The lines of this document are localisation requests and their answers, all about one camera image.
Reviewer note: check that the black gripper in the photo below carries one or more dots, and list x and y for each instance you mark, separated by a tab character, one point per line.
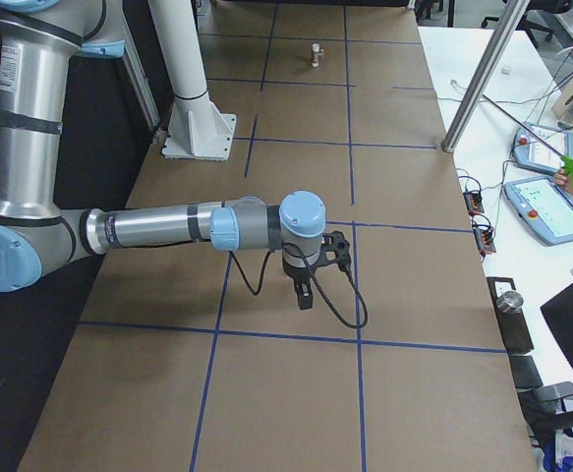
296	273

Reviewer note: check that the white brass PPR valve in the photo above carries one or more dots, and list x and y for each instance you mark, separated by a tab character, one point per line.
317	53

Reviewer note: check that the green handled reacher grabber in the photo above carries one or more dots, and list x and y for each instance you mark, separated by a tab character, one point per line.
567	160

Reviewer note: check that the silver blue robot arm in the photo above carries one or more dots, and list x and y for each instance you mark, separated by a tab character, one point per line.
36	237

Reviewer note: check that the near orange black connector box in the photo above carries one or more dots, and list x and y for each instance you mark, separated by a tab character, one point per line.
484	233

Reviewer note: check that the orange black connector box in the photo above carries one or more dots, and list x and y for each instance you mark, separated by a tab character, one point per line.
473	199
484	233

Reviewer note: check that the far orange black connector box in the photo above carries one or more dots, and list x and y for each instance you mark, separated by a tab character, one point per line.
473	199

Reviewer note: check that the round steel weight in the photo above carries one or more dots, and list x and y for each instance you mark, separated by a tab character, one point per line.
509	302

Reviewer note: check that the near teach pendant tablet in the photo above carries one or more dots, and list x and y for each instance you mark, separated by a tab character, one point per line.
545	208

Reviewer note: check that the teach pendant tablet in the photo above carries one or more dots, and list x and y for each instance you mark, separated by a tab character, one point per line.
531	154
545	208

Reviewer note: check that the far teach pendant tablet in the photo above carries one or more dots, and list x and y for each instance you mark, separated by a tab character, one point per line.
531	154

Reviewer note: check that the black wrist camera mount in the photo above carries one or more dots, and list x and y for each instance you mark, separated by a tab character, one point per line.
334	250

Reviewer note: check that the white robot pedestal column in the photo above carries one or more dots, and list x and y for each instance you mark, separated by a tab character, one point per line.
196	128

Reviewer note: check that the black flat base plate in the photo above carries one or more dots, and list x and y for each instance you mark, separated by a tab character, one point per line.
513	328

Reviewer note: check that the aluminium frame post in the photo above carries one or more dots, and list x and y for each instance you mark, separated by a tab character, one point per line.
509	19

